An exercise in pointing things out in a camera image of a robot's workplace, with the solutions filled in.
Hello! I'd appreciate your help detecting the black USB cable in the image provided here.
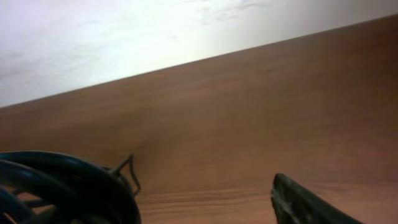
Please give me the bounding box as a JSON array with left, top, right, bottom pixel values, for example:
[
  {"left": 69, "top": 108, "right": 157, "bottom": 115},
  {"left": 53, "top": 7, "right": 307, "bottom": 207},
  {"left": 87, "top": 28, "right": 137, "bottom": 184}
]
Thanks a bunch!
[{"left": 0, "top": 151, "right": 142, "bottom": 224}]

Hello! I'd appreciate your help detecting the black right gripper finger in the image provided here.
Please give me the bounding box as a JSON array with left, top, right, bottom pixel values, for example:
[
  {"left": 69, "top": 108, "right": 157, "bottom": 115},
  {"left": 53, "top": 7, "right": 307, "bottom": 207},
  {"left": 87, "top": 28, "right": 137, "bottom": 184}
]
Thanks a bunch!
[{"left": 271, "top": 173, "right": 361, "bottom": 224}]

